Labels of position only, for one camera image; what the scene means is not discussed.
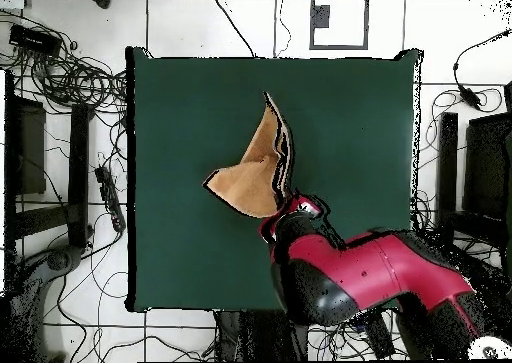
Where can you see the gray square floor frame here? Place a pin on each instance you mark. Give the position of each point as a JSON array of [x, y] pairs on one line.
[[339, 47]]

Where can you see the black box device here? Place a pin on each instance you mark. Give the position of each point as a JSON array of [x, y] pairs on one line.
[[34, 40]]

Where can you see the black stand frame beam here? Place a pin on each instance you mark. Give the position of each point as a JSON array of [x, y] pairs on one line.
[[78, 159]]

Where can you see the gray tripod base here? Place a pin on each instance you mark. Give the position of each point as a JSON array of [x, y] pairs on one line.
[[60, 261]]

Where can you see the dark green table cloth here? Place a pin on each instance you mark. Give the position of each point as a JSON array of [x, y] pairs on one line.
[[192, 139]]

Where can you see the black upright stand beam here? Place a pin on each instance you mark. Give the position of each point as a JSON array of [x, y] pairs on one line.
[[448, 171]]

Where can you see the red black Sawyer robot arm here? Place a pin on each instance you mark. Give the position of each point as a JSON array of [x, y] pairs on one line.
[[380, 267]]

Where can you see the person's dark shoe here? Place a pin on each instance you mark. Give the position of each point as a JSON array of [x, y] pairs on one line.
[[102, 4]]

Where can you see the black table base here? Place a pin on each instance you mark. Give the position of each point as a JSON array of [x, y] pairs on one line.
[[260, 335]]

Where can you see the dark flat panel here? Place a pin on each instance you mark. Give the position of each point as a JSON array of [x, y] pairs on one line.
[[486, 167], [30, 147]]

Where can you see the small gray square plate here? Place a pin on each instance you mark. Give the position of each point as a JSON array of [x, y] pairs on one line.
[[321, 17]]

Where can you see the tan terry towel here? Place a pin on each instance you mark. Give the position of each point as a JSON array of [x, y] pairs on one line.
[[248, 187]]

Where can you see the black power strip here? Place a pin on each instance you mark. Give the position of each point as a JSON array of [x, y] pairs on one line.
[[380, 337], [110, 197]]

